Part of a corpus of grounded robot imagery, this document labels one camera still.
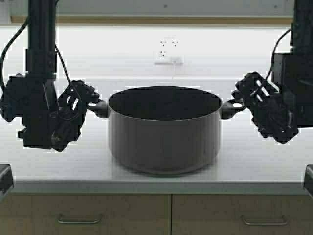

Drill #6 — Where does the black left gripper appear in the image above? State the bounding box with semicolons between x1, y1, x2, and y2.
0;74;100;152

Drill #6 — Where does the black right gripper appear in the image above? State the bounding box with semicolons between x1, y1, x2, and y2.
231;72;298;144

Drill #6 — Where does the dark grey cooking pot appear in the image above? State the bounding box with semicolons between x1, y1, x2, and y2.
89;86;245;175

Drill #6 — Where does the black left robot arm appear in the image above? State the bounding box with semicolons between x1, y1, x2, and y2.
0;0;100;152

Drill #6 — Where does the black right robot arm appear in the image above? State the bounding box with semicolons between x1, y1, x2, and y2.
232;0;313;144

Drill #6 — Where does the wooden lower left drawer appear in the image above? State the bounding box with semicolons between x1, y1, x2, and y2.
0;193;171;235

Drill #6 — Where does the wooden drawer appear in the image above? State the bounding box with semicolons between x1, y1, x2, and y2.
172;195;313;235
0;193;171;235

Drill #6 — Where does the wooden lower right drawer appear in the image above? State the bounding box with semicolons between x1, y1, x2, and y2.
172;195;313;235

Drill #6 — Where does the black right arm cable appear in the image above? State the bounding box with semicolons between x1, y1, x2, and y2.
265;28;293;81

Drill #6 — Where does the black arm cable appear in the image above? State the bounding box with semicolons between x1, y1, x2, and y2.
265;28;293;81
0;14;31;91

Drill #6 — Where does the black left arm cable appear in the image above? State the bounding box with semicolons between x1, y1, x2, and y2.
0;14;31;91

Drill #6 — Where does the white wall outlet plate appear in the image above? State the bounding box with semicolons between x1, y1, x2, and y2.
153;37;184;66

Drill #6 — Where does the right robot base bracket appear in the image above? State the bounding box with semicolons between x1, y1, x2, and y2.
303;164;313;197

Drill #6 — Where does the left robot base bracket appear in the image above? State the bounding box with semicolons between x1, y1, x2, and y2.
0;164;14;202

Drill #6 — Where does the metal left drawer handle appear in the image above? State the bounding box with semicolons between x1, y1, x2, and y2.
56;214;103;225

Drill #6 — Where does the metal drawer handle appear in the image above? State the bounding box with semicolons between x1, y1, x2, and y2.
56;214;103;225
240;215;289;227

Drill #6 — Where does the metal right drawer handle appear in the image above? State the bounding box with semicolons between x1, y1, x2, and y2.
240;215;289;227

